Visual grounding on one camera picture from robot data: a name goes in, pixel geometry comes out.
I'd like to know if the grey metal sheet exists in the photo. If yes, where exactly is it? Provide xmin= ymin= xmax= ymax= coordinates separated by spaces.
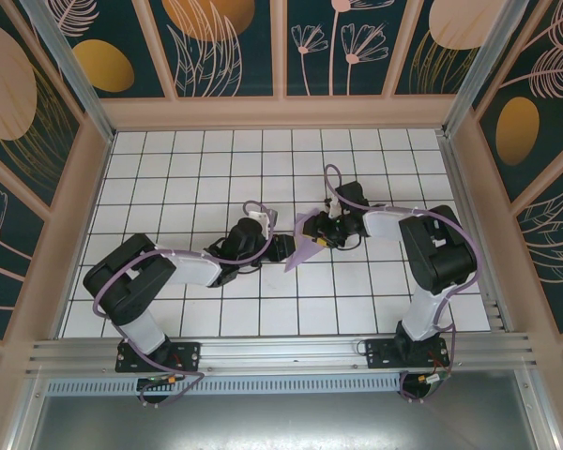
xmin=8 ymin=392 xmax=563 ymax=450

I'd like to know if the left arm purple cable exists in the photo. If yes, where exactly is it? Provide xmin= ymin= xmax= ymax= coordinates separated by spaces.
xmin=92 ymin=200 xmax=207 ymax=409

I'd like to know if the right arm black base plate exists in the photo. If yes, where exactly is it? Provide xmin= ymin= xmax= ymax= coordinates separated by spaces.
xmin=364 ymin=336 xmax=451 ymax=372

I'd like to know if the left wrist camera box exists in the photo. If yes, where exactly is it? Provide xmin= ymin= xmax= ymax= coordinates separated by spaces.
xmin=249 ymin=210 xmax=277 ymax=235

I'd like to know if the aluminium side rail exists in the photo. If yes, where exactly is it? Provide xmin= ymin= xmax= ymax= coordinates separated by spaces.
xmin=437 ymin=133 xmax=515 ymax=335

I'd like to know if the right gripper thin black cable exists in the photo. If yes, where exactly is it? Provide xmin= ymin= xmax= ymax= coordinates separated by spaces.
xmin=331 ymin=233 xmax=363 ymax=250

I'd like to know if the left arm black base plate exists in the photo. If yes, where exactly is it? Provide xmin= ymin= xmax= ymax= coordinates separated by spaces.
xmin=114 ymin=340 xmax=203 ymax=374

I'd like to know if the grey slotted cable duct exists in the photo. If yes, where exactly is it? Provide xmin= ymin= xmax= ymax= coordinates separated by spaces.
xmin=44 ymin=372 xmax=404 ymax=398

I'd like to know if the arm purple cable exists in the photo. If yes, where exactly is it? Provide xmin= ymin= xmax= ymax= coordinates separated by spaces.
xmin=92 ymin=200 xmax=207 ymax=409
xmin=323 ymin=163 xmax=482 ymax=404

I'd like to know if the aluminium frame post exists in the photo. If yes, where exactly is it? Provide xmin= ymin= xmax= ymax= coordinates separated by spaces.
xmin=18 ymin=0 xmax=119 ymax=144
xmin=439 ymin=0 xmax=532 ymax=138

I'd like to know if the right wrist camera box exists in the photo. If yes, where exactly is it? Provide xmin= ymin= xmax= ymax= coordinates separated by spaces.
xmin=323 ymin=196 xmax=346 ymax=219

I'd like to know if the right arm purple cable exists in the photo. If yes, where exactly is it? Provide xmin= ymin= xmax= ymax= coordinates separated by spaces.
xmin=323 ymin=163 xmax=482 ymax=404

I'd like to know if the purple paper sheet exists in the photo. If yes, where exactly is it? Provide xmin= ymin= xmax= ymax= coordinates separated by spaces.
xmin=283 ymin=208 xmax=330 ymax=273

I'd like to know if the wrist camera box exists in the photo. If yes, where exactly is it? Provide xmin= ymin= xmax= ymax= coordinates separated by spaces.
xmin=249 ymin=210 xmax=277 ymax=235
xmin=323 ymin=196 xmax=346 ymax=219

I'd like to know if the aluminium mounting rail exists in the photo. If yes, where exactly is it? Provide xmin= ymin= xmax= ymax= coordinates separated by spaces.
xmin=25 ymin=330 xmax=540 ymax=382

